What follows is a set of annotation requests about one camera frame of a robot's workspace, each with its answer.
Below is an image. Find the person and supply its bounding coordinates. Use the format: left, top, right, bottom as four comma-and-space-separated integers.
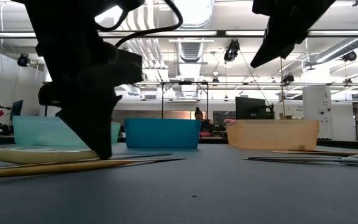
194, 106, 213, 133

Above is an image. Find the silver ceiling duct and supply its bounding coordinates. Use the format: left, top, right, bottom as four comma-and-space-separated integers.
170, 0, 214, 65

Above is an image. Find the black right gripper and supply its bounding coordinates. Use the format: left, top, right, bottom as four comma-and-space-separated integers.
250, 0, 337, 68

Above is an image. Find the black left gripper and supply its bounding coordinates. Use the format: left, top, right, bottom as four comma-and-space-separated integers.
35, 30, 122, 159

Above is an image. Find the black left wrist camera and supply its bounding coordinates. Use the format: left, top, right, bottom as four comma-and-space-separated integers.
114, 49, 144, 88

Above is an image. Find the thin hanging cord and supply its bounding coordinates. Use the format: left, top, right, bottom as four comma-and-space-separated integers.
278, 57, 287, 121

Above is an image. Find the teal plastic bin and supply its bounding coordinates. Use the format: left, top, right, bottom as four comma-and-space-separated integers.
12, 115, 121, 147

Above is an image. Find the wooden spoon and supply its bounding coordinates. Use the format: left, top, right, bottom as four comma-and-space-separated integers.
0, 157, 188, 180

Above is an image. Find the black background rig frame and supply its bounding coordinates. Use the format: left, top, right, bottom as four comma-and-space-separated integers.
158, 80, 211, 121

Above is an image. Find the black monitor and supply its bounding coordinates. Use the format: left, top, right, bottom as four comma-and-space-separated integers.
235, 96, 275, 121

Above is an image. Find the orange plastic bin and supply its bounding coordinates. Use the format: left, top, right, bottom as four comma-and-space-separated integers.
226, 119, 320, 152

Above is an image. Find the blue plastic bin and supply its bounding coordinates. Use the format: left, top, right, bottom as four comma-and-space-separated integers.
124, 118, 201, 149

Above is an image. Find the white pillar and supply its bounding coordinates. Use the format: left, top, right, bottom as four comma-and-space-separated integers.
302, 85, 334, 140

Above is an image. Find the blue-gray table mat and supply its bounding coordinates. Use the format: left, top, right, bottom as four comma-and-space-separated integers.
0, 143, 358, 224

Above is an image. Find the small dark monitor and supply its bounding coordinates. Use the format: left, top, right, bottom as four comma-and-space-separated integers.
10, 99, 24, 118

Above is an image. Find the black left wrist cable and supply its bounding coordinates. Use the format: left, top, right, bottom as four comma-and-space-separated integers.
95, 0, 185, 48

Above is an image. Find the cream-handled cutlery piece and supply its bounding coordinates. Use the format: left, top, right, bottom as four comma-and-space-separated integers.
0, 146, 173, 165

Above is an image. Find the black overhead light bar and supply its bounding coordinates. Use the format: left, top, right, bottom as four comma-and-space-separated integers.
0, 30, 358, 39

